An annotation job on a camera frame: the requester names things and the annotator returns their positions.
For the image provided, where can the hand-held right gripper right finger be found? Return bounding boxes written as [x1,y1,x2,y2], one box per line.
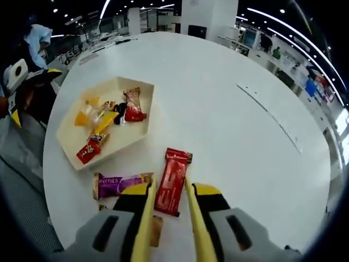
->
[191,183,276,262]

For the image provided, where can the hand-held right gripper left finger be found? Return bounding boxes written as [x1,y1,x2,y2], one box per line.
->
[68,183,153,262]

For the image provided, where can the orange clear food packet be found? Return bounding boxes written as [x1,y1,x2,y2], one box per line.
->
[74,96,101,128]

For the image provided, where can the purple food packet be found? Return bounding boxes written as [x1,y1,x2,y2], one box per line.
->
[93,171,155,200]

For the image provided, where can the plain brown food bar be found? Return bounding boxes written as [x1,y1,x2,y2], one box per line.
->
[151,215,164,248]

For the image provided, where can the yellow orange food packet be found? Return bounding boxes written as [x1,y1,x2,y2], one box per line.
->
[87,108,119,137]

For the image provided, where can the brown gold food packet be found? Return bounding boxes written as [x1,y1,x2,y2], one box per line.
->
[87,133,111,144]

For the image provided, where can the black food packet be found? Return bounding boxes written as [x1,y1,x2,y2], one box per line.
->
[113,102,128,126]

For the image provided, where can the small red food packet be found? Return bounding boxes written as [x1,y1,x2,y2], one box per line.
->
[76,143,102,165]

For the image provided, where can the red gold food packet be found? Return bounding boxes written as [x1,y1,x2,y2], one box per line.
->
[122,86,148,123]

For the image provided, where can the long red food bar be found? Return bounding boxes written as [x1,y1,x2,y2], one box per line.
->
[154,147,194,218]

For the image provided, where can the cream hexagonal container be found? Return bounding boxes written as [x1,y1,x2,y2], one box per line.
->
[56,76,155,172]

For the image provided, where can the person's left hand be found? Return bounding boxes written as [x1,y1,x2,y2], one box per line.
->
[22,84,36,110]

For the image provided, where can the white flat strips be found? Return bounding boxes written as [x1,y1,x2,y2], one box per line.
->
[79,53,101,66]

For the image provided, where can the white mesh office chair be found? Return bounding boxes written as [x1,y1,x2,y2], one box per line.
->
[0,109,65,253]

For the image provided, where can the black chair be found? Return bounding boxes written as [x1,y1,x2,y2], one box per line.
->
[188,25,207,39]

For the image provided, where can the blue box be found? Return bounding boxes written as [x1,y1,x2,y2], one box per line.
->
[305,79,317,98]

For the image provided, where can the white office counter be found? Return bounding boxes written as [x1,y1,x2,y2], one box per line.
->
[253,46,344,129]

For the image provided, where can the teal computer monitor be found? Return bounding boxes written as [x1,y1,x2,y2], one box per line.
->
[243,29,260,49]

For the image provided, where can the red blue wall banner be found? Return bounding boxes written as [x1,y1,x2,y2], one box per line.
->
[313,73,336,103]

